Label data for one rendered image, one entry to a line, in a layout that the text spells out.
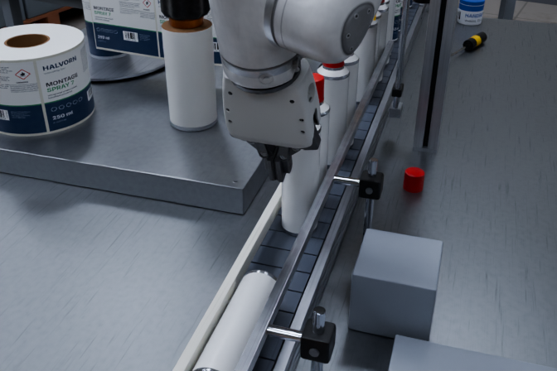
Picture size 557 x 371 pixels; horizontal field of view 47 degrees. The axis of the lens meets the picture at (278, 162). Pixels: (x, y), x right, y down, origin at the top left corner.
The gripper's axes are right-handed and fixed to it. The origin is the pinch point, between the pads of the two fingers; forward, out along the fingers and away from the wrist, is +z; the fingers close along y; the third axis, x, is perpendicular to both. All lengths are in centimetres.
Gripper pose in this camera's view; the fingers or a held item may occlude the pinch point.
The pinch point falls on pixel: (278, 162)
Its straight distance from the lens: 77.5
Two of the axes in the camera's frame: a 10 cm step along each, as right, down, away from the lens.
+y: -9.6, -1.5, 2.5
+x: -2.8, 7.5, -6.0
